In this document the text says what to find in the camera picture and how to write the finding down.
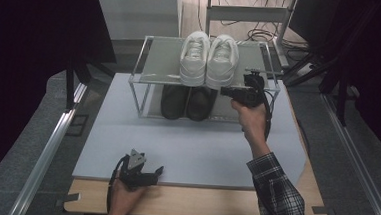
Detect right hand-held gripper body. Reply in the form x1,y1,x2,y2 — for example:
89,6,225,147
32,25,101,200
235,67,284,110

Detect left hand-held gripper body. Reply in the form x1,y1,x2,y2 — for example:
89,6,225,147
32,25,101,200
116,147,149,192

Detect white sneaker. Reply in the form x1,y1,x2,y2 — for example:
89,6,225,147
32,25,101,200
178,30,212,89
205,33,241,92

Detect black slipper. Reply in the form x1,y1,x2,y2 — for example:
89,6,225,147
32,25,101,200
159,84,190,121
186,86,218,123

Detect metal and glass shoe rack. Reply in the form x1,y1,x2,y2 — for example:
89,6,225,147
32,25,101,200
126,33,284,127

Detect person's left hand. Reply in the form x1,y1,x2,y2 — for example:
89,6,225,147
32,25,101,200
106,178,149,215

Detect person's right hand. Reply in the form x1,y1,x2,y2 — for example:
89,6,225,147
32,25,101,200
227,99,270,145

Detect light blue table mat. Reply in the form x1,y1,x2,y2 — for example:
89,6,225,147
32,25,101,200
72,69,313,195

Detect white power strip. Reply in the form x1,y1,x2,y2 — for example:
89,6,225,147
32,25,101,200
294,62,315,79

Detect black tape strip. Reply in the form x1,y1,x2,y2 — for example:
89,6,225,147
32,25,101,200
311,204,336,215
54,190,81,209

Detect white metal stand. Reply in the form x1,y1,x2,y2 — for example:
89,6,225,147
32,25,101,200
202,0,299,70

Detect black stand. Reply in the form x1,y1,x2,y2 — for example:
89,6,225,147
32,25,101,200
282,42,353,128
62,54,117,114

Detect dark curtain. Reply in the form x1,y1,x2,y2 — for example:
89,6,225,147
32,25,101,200
0,0,121,207
280,0,381,163

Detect left hand-held gripper cable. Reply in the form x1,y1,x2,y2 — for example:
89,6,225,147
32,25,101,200
105,154,131,215

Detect black floor cables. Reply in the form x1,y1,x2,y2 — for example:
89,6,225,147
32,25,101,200
245,26,312,54

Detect aluminium frame rail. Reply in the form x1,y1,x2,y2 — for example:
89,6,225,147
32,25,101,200
7,78,88,215
315,94,381,215

